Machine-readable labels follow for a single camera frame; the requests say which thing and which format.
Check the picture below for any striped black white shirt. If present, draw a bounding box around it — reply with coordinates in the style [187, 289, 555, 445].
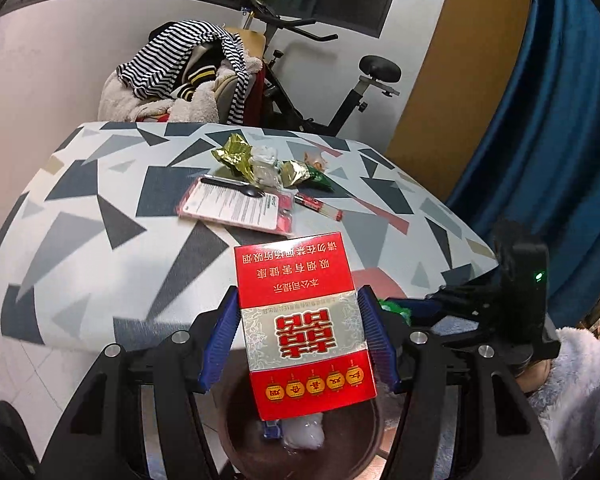
[116, 20, 250, 125]

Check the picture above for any black yellow striped garment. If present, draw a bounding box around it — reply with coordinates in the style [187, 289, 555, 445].
[171, 42, 223, 101]

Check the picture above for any person hand holding gripper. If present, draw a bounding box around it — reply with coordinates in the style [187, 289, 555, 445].
[516, 360, 552, 393]

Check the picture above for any red blister card package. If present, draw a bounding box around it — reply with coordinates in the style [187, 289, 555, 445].
[176, 174, 292, 236]

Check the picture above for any red white stick packet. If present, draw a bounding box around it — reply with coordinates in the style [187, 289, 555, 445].
[294, 193, 343, 221]

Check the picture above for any brown round trash bin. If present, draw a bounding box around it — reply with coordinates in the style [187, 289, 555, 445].
[213, 351, 384, 479]

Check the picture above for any blue curtain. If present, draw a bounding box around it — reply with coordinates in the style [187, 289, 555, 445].
[448, 0, 600, 327]

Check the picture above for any gold green snack wrapper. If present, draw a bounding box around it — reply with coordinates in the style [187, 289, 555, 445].
[279, 160, 332, 191]

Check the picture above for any geometric patterned tablecloth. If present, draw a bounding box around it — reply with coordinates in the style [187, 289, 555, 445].
[0, 122, 496, 351]

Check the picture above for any wooden chair back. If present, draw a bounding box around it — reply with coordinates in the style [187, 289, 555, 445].
[225, 27, 266, 58]

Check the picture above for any small blue item in bin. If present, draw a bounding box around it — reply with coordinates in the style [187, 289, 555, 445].
[262, 419, 283, 440]

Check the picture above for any white tissue in bin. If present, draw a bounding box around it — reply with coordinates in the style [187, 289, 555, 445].
[280, 413, 325, 451]

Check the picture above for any clear crumpled plastic wrap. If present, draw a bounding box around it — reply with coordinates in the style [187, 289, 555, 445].
[249, 146, 283, 190]

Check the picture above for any red cigarette box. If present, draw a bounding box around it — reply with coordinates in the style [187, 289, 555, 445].
[235, 232, 377, 420]

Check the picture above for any gold foil wrapper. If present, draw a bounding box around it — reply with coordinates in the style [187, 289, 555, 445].
[211, 133, 256, 184]

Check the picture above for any small orange candy wrapper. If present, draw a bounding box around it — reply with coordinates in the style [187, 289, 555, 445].
[304, 152, 327, 172]

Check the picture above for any black exercise bike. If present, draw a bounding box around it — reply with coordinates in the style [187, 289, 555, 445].
[239, 0, 403, 137]

